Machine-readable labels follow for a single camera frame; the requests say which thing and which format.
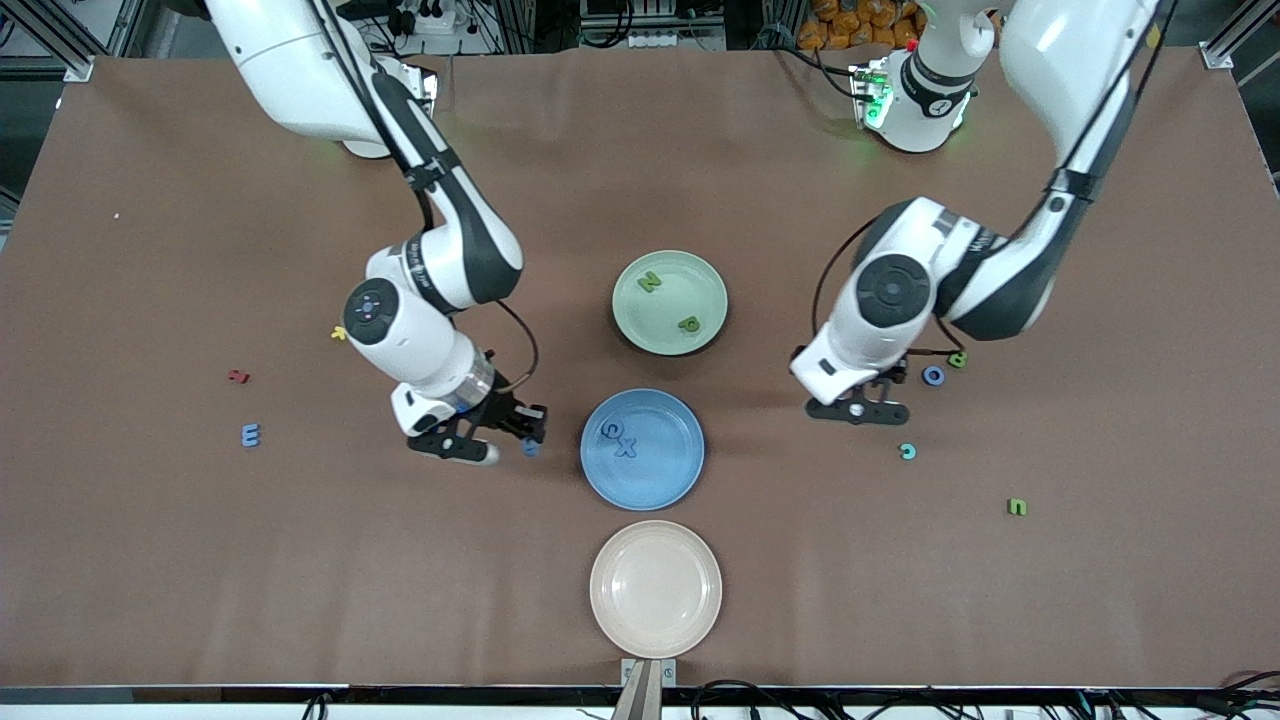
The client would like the orange mesh bag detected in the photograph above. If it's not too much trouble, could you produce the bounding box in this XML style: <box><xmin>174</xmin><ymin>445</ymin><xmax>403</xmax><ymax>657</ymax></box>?
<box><xmin>797</xmin><ymin>0</ymin><xmax>926</xmax><ymax>51</ymax></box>

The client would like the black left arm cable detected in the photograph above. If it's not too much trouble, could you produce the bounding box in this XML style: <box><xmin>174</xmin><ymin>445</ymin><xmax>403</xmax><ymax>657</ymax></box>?
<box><xmin>811</xmin><ymin>0</ymin><xmax>1176</xmax><ymax>359</ymax></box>

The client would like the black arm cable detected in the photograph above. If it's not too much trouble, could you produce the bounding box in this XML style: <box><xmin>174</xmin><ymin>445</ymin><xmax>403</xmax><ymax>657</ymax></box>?
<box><xmin>310</xmin><ymin>0</ymin><xmax>541</xmax><ymax>391</ymax></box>
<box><xmin>811</xmin><ymin>0</ymin><xmax>1176</xmax><ymax>359</ymax></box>

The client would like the power strip with black plugs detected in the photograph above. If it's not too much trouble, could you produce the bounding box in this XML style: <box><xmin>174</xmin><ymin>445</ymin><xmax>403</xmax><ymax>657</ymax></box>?
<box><xmin>385</xmin><ymin>0</ymin><xmax>453</xmax><ymax>36</ymax></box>

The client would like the aluminium frame bar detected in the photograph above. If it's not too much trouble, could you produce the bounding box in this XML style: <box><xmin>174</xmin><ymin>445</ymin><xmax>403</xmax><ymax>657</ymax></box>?
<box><xmin>0</xmin><ymin>0</ymin><xmax>96</xmax><ymax>83</ymax></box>
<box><xmin>1203</xmin><ymin>0</ymin><xmax>1280</xmax><ymax>71</ymax></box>

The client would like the beige plate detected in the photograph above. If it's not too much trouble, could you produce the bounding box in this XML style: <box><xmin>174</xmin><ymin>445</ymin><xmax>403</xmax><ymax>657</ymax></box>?
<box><xmin>589</xmin><ymin>519</ymin><xmax>723</xmax><ymax>660</ymax></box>

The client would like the light green plate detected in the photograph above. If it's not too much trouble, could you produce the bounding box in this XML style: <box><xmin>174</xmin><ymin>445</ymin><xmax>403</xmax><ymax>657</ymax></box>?
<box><xmin>612</xmin><ymin>250</ymin><xmax>729</xmax><ymax>357</ymax></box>

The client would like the brown table cover sheet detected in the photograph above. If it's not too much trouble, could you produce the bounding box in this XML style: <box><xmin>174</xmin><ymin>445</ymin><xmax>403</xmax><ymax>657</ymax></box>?
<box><xmin>0</xmin><ymin>45</ymin><xmax>1280</xmax><ymax>691</ymax></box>

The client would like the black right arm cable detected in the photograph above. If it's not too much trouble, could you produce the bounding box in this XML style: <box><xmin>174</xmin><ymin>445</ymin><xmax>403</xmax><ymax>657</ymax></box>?
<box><xmin>310</xmin><ymin>0</ymin><xmax>541</xmax><ymax>391</ymax></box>

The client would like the grey metal bracket post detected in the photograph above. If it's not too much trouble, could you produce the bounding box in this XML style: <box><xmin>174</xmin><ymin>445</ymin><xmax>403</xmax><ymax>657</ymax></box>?
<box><xmin>610</xmin><ymin>657</ymin><xmax>678</xmax><ymax>720</ymax></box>

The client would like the blue plate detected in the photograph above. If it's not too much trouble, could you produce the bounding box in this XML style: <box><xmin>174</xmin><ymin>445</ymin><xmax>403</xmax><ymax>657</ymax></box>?
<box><xmin>580</xmin><ymin>388</ymin><xmax>706</xmax><ymax>512</ymax></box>

